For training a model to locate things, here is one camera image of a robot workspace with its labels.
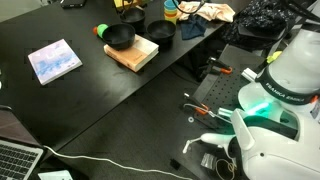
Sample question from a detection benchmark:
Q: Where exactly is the aluminium extrusion bar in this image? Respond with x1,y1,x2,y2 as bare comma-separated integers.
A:
240,67,258,83

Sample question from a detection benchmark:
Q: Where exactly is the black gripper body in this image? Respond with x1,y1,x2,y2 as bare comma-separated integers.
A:
121,0,148,10

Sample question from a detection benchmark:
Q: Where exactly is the silver metal cylinder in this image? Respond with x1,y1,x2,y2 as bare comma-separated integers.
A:
217,106,234,118

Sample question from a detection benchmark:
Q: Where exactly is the white handheld controller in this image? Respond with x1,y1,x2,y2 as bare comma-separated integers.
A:
182,132,236,155

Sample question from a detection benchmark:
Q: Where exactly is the blue plastic cup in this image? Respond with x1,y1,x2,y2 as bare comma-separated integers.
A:
163,0,179,10

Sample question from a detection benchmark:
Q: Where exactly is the light green plastic cup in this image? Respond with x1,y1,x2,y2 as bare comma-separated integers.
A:
163,7,179,15

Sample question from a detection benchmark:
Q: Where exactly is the silver laptop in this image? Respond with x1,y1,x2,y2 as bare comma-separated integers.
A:
0,104,46,180

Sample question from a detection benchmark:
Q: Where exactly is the yellow green tag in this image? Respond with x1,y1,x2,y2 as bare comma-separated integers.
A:
266,50,283,65

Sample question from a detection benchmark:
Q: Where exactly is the wooden block board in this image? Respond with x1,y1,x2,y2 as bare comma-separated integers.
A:
103,33,160,73

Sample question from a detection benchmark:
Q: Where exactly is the tan rubber band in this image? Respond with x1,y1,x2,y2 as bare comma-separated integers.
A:
214,157,238,180

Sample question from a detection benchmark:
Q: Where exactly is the small clear plastic bag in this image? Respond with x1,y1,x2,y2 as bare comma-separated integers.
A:
200,152,218,170

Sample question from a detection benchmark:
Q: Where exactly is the black bowl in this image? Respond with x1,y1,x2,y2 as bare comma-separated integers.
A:
101,22,137,52
119,7,147,30
146,19,177,44

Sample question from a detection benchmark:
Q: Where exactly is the black speckled fabric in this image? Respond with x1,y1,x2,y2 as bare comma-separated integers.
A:
220,0,296,51

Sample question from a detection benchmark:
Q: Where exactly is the yellow plastic cup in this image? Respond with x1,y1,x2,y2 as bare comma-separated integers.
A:
164,14,178,26

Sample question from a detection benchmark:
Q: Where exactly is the black clamp orange handle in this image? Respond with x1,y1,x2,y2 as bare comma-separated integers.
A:
182,92,219,118
199,56,234,76

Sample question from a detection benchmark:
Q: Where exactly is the navy blue cloth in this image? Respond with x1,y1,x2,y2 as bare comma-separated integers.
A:
180,14,209,41

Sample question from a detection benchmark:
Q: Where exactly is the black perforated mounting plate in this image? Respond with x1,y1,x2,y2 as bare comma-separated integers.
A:
189,43,268,134

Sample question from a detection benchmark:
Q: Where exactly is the white charger cable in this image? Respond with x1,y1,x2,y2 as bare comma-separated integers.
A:
42,144,195,180

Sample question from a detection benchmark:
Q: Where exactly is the green toy apple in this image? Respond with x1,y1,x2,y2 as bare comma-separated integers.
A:
96,23,110,39

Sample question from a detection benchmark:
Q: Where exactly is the blue and white book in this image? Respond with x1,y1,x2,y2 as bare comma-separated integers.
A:
27,38,84,86

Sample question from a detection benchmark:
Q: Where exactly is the pink cloth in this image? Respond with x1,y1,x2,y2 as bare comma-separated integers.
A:
177,0,236,24

